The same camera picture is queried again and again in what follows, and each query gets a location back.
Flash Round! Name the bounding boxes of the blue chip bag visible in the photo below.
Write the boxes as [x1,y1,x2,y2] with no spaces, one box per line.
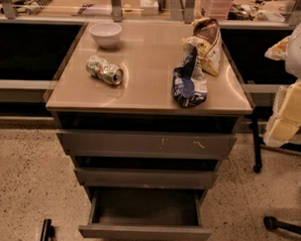
[171,48,207,108]

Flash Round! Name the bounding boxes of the grey drawer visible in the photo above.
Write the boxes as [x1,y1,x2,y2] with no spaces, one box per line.
[74,157,218,189]
[56,129,237,160]
[78,187,211,241]

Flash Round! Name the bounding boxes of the black table leg with caster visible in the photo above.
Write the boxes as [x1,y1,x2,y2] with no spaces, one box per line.
[250,110,301,173]

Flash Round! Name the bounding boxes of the white tissue box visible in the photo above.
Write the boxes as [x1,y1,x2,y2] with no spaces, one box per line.
[140,0,159,16]

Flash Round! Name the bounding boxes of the grey top drawer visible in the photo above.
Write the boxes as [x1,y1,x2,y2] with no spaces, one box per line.
[56,129,237,160]

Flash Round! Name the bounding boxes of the brown yellow chip bag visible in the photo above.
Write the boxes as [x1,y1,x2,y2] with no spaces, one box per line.
[182,18,222,77]

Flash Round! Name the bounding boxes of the grey drawer cabinet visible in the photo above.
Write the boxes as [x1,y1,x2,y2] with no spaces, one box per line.
[46,22,253,196]

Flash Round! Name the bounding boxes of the white bowl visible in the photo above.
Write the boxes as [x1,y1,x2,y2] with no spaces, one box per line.
[89,23,122,49]

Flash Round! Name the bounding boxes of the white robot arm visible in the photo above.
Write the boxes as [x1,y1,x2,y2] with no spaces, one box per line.
[263,23,301,147]

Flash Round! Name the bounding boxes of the grey bottom drawer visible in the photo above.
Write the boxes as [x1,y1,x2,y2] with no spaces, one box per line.
[78,187,211,241]

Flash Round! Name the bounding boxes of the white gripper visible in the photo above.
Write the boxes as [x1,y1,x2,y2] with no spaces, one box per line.
[263,36,301,148]

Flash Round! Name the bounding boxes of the black chair base leg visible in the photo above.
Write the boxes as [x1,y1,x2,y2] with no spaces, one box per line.
[262,216,301,235]

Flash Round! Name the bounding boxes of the pink stacked containers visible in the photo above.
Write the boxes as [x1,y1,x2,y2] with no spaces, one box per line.
[200,0,233,20]

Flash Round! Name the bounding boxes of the grey middle drawer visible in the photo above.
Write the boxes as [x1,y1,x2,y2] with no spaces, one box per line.
[74,157,218,189]

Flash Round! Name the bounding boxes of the black coiled cable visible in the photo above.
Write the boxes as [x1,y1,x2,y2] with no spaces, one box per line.
[25,0,53,16]

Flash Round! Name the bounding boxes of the black object on floor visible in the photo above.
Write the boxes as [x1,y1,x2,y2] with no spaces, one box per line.
[40,219,55,241]

